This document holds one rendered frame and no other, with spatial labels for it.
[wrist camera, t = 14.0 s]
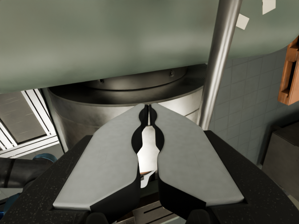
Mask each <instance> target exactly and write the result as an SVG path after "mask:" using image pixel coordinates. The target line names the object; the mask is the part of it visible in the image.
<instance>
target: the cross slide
mask: <svg viewBox="0 0 299 224"><path fill-rule="evenodd" d="M133 214H134V218H135V224H161V223H163V222H166V221H168V220H170V219H173V218H175V217H177V216H178V215H176V214H174V213H172V212H170V211H169V210H167V209H165V208H164V207H163V206H162V205H161V203H160V200H159V193H158V192H156V193H153V194H150V195H147V196H145V197H142V198H140V201H139V204H138V206H137V207H136V208H135V209H134V210H133Z"/></svg>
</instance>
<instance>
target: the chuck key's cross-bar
mask: <svg viewBox="0 0 299 224"><path fill-rule="evenodd" d="M242 1H243V0H219V4H218V10H217V15H216V21H215V26H214V32H213V37H212V42H211V48H210V54H209V59H208V64H207V69H206V76H205V81H204V86H203V91H202V98H201V103H200V108H199V113H198V120H197V125H198V126H200V127H201V128H202V129H203V130H208V129H209V126H210V121H211V118H212V114H213V111H214V106H215V103H216V99H217V96H218V91H219V88H220V84H221V81H222V76H223V73H224V69H225V65H226V61H227V58H228V54H229V50H230V46H231V42H232V39H233V35H234V31H235V27H236V24H237V20H238V16H239V12H240V8H241V5H242Z"/></svg>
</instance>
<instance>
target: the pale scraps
mask: <svg viewBox="0 0 299 224"><path fill-rule="evenodd" d="M274 8H275V0H263V14H265V13H267V12H269V11H270V10H272V9H274ZM248 20H249V18H247V17H245V16H243V15H241V14H239V16H238V20H237V24H236V26H237V27H239V28H241V29H245V27H246V25H247V23H248Z"/></svg>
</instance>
